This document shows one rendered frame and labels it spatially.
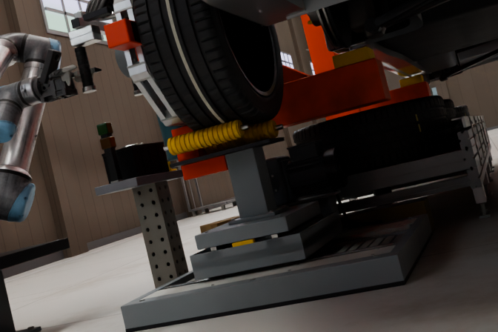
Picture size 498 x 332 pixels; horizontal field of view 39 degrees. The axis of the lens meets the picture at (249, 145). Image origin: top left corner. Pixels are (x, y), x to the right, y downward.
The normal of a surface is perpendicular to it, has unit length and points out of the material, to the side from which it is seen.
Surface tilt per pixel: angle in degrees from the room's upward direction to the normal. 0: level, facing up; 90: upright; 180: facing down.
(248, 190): 90
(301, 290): 90
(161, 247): 90
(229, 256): 90
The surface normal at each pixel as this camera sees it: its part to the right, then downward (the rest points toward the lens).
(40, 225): 0.92, -0.24
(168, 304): -0.33, 0.04
